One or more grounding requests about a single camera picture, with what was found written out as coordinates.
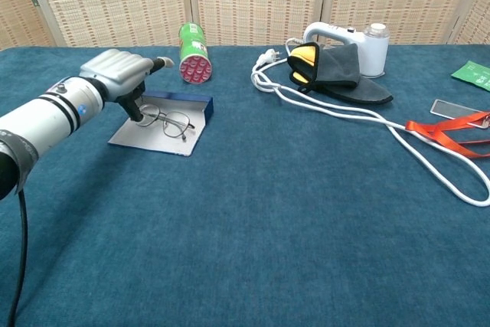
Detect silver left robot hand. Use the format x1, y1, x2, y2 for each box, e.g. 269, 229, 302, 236
79, 48, 175, 122

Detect blue glasses case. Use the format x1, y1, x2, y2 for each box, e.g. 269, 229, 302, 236
107, 90, 214, 158

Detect thin metal-framed eyeglasses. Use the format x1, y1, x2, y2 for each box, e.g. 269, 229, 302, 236
136, 103, 196, 142

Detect bamboo folding screen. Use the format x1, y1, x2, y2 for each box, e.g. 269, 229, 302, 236
0, 0, 490, 51

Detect green chip can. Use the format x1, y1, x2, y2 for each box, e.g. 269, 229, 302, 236
178, 22, 214, 84

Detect blue table cloth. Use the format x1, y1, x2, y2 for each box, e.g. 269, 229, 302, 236
0, 44, 490, 327

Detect grey and yellow mitt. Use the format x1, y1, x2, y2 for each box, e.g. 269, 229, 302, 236
286, 41, 394, 105

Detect white handheld garment steamer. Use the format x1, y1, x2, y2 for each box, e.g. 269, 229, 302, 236
303, 21, 390, 78

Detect clear badge holder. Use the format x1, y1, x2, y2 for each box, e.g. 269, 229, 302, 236
429, 98, 490, 129

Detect green sachet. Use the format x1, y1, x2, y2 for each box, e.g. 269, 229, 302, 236
450, 60, 490, 93

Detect white power cable with plug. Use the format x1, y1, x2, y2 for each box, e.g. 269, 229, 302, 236
251, 38, 490, 208

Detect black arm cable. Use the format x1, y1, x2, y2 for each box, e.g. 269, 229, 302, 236
6, 188, 30, 327

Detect orange lanyard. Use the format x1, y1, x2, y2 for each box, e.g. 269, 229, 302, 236
404, 111, 490, 159

